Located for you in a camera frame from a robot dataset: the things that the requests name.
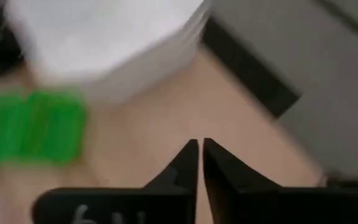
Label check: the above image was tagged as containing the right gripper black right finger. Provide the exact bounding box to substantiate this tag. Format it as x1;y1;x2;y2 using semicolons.
202;138;358;224

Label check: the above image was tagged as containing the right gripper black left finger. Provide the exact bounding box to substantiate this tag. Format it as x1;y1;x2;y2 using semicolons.
30;138;200;224

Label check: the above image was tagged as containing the green plastic basket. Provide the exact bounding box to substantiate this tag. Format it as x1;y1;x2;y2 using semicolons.
26;89;89;166
0;91;30;166

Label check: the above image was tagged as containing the black aluminium table frame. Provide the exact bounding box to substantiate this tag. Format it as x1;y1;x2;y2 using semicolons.
201;17;303;119

